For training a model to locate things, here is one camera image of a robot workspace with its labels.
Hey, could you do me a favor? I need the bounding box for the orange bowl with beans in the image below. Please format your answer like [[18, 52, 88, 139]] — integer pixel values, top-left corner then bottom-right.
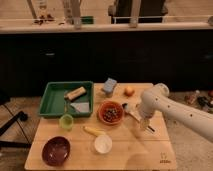
[[97, 101, 124, 125]]

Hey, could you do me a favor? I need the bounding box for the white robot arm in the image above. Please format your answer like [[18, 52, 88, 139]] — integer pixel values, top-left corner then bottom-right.
[[138, 83, 213, 143]]

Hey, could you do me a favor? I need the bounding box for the purple bowl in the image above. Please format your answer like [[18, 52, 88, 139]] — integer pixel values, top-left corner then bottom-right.
[[42, 136, 71, 166]]

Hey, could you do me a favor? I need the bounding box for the orange fruit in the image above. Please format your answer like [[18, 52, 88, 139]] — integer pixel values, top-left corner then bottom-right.
[[124, 86, 135, 97]]

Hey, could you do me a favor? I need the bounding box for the white cup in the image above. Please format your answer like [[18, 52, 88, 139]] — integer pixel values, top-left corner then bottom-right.
[[94, 134, 112, 154]]

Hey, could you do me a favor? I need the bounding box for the yellow banana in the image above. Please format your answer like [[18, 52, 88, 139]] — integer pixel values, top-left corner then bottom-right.
[[83, 126, 106, 136]]

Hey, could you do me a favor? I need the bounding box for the blue sponge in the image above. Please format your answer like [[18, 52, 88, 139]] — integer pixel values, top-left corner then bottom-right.
[[102, 78, 117, 97]]

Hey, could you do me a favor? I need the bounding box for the grey cloth piece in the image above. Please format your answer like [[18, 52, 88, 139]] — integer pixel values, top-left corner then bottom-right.
[[70, 102, 90, 113]]

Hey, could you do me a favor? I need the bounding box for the wooden roller block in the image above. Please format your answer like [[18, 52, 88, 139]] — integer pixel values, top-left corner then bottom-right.
[[64, 87, 86, 101]]

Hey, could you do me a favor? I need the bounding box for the green cup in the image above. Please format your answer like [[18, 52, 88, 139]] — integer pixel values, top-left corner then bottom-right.
[[59, 114, 73, 131]]

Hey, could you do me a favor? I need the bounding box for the green plastic tray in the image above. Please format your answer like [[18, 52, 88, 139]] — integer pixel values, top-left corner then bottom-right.
[[39, 81, 94, 118]]

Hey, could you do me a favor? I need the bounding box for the black chair base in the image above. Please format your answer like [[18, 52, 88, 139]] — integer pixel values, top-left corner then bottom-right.
[[0, 90, 32, 150]]

